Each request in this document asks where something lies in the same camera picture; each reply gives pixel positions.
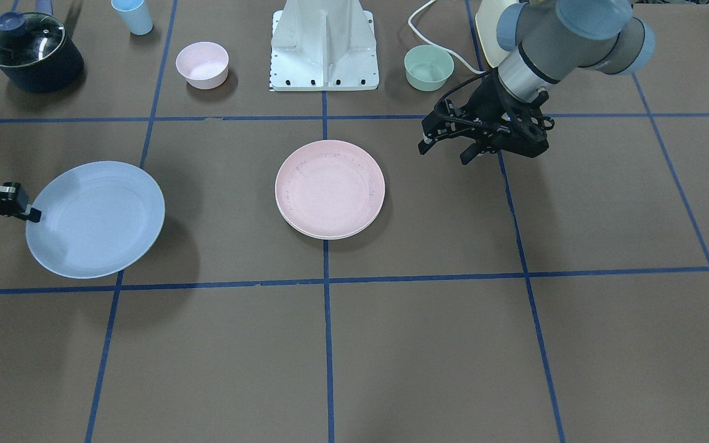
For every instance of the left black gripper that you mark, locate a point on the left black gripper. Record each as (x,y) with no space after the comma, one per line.
(485,101)

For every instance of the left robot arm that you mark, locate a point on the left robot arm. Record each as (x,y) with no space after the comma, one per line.
(543,42)

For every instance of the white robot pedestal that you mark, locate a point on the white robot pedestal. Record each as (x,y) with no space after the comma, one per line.
(323,46)

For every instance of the dark blue lidded pot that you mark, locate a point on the dark blue lidded pot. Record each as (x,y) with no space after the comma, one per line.
(36,50)

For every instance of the cream toaster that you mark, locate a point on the cream toaster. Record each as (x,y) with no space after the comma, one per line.
(487,31)

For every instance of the cream plate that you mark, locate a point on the cream plate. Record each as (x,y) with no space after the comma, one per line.
(326,225)

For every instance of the pink bowl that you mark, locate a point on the pink bowl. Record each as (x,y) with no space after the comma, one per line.
(204,65)

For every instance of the blue plate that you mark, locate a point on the blue plate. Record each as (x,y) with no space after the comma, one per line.
(96,219)

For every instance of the green bowl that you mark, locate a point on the green bowl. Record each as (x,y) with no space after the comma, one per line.
(427,68)

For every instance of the light blue cup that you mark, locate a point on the light blue cup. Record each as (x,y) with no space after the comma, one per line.
(135,15)

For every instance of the pink plate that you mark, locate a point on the pink plate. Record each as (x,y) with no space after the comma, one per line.
(330,176)

